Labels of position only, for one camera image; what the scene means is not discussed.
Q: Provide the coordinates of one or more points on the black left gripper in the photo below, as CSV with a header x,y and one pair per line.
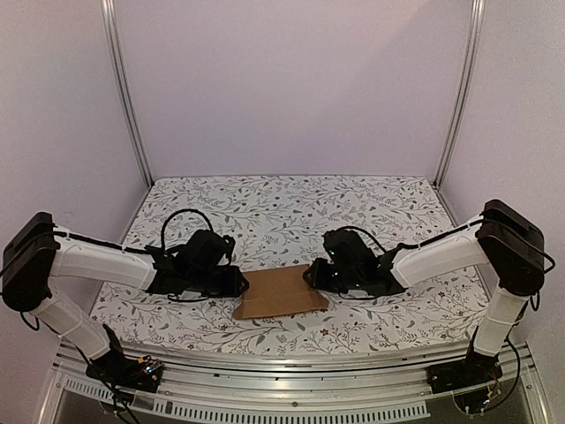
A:
x,y
235,288

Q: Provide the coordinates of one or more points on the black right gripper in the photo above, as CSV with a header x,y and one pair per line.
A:
x,y
332,277

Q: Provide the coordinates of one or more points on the brown cardboard paper box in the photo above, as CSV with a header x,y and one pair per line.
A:
x,y
278,292

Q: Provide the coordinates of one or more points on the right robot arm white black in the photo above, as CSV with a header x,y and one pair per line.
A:
x,y
498,236

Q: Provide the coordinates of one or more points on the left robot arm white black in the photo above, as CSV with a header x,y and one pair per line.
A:
x,y
42,250

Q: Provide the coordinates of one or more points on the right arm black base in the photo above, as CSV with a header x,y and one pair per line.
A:
x,y
473,369

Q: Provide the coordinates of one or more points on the floral patterned table mat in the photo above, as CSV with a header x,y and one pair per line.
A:
x,y
279,222

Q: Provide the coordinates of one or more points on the aluminium front rail frame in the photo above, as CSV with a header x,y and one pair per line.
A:
x,y
374,387

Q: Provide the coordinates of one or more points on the left aluminium frame post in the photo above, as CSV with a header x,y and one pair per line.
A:
x,y
109,18

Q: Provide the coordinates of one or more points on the aluminium frame post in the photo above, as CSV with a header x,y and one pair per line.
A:
x,y
462,93
109,18

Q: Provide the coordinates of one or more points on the right aluminium frame post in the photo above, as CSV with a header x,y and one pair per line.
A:
x,y
462,93

